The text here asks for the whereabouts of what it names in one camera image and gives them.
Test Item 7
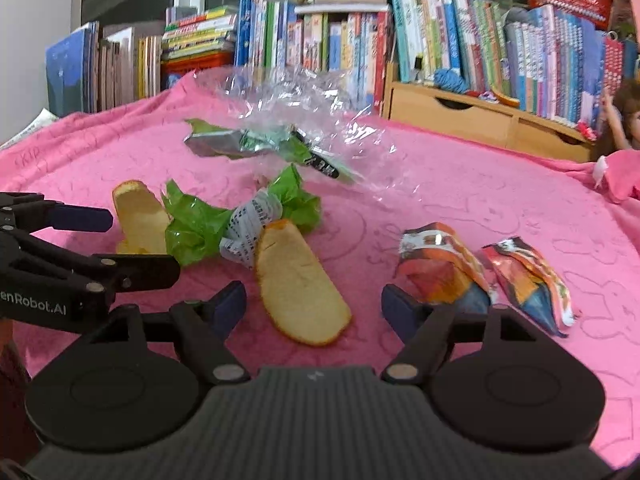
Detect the large orange peel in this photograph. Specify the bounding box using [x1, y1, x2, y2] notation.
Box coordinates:
[254, 219, 353, 347]

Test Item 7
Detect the row of upright shelf books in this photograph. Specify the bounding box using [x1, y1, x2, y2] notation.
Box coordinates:
[235, 0, 640, 128]

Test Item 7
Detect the clear plastic bag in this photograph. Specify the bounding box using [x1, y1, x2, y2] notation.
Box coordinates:
[192, 62, 421, 206]

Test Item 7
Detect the small orange peel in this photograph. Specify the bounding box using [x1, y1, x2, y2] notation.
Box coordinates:
[111, 180, 173, 256]

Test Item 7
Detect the green wrapper with white label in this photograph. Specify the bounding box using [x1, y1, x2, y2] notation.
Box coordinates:
[164, 164, 322, 268]

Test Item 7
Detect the white printed paper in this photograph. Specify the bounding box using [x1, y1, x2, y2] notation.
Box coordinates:
[0, 107, 61, 151]

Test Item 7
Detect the doll with brown hair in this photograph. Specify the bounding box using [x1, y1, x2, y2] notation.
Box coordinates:
[592, 77, 640, 203]

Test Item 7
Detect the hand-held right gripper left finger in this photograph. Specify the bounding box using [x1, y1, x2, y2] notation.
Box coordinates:
[85, 280, 251, 386]

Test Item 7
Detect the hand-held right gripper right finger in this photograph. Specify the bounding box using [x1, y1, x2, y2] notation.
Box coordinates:
[381, 282, 547, 386]

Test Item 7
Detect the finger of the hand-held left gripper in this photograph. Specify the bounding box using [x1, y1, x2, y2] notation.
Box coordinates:
[0, 191, 115, 235]
[0, 231, 182, 305]

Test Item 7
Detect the blue yarn ball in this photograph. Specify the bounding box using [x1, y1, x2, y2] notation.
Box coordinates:
[432, 67, 469, 94]

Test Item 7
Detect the row of large picture books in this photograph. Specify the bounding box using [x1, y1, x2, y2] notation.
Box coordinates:
[45, 21, 164, 118]

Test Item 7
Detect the green silver packet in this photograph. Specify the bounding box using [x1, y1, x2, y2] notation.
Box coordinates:
[184, 119, 366, 186]

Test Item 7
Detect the pink rabbit print towel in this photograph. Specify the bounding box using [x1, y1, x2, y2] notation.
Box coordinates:
[0, 70, 640, 466]

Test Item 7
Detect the orange snack wrapper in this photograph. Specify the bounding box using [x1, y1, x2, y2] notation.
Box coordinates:
[395, 222, 497, 315]
[481, 237, 576, 337]

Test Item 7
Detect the wooden drawer organizer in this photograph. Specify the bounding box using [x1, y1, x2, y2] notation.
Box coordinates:
[382, 62, 597, 163]

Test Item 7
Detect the stack of flat-lying books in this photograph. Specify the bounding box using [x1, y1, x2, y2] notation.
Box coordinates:
[161, 5, 239, 63]

